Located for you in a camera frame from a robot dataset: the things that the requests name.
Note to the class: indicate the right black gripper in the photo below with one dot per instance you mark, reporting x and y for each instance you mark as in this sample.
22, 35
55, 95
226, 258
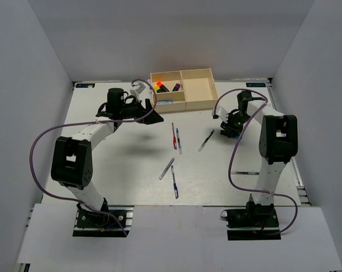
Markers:
230, 129

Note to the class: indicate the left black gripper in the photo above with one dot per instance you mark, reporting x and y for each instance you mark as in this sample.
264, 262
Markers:
152, 118

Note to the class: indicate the blue clear highlighter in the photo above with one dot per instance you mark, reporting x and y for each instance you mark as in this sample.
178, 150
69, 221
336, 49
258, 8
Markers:
164, 102

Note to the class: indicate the yellow cap highlighter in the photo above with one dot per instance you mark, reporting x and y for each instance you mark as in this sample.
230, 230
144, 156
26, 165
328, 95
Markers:
158, 90

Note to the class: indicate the orange cap highlighter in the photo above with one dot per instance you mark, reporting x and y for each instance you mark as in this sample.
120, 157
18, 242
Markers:
162, 87

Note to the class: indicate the purple cap highlighter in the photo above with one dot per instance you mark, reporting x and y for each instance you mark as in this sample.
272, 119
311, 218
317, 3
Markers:
176, 87

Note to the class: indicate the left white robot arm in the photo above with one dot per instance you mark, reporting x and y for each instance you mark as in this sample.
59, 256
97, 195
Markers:
72, 165

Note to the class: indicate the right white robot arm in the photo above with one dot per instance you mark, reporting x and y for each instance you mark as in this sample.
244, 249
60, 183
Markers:
278, 141

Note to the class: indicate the green clear pen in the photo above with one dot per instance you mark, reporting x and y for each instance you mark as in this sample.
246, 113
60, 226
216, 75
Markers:
206, 140

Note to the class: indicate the red pen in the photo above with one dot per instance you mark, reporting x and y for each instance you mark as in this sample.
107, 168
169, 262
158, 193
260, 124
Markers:
174, 137

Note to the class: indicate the wooden compartment box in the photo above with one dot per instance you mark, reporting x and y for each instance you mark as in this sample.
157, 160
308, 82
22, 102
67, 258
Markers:
197, 90

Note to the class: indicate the black clear pen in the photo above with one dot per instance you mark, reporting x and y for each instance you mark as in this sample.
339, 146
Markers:
245, 173

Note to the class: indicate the blue clear pen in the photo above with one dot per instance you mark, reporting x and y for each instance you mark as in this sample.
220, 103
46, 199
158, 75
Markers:
179, 142

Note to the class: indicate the purple clear pen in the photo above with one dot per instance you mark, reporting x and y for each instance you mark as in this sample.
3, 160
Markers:
166, 168

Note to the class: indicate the right table logo sticker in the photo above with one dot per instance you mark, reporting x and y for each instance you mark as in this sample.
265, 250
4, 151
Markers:
255, 85

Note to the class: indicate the table logo sticker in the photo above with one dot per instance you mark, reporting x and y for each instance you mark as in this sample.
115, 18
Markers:
255, 85
85, 85

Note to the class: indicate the left table logo sticker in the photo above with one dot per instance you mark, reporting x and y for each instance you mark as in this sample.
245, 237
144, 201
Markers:
85, 85

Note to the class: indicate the blue grip pen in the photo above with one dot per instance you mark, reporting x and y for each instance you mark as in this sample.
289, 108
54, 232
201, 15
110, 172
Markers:
174, 183

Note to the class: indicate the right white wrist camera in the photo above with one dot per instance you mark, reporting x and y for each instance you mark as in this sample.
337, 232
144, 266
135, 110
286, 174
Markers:
220, 113

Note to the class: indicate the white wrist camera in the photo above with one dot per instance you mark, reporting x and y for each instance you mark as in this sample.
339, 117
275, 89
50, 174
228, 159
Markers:
220, 113
136, 89

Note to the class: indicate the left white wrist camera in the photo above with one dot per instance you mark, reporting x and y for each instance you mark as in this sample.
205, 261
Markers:
136, 89

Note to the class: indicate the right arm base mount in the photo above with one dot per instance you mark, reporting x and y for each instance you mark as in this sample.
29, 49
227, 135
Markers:
257, 228

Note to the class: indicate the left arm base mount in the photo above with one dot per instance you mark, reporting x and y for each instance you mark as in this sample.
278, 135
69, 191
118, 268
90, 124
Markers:
87, 225

